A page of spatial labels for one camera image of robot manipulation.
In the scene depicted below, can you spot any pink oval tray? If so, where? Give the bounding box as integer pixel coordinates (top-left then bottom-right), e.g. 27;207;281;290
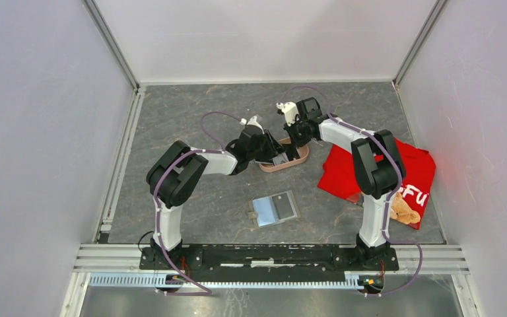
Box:
255;137;310;173

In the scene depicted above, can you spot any grey card holder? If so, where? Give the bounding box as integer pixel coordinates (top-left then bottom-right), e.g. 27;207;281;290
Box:
246;190;300;228

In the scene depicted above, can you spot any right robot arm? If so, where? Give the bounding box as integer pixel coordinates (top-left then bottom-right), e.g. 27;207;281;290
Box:
276;98;405;269

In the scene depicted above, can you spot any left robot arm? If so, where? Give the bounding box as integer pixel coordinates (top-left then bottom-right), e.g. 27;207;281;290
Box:
146;125;287;269

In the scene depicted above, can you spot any red printed t-shirt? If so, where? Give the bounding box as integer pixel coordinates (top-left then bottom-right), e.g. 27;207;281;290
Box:
318;141;436;230

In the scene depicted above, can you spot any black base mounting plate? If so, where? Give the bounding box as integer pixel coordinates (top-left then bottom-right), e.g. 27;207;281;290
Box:
139;244;399;283

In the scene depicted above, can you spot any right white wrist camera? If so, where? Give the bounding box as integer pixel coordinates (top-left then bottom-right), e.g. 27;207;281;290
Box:
276;102;301;127

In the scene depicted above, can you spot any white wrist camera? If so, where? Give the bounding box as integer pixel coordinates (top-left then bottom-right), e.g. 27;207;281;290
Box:
276;102;301;127
240;116;264;135

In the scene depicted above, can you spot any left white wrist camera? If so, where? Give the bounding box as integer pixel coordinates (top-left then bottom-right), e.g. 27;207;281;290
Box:
240;116;264;135

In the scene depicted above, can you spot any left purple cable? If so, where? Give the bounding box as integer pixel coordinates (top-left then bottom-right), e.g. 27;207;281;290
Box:
152;111;246;296

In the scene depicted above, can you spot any aluminium frame rail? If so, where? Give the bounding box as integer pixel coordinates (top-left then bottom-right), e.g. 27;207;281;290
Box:
74;244;469;291

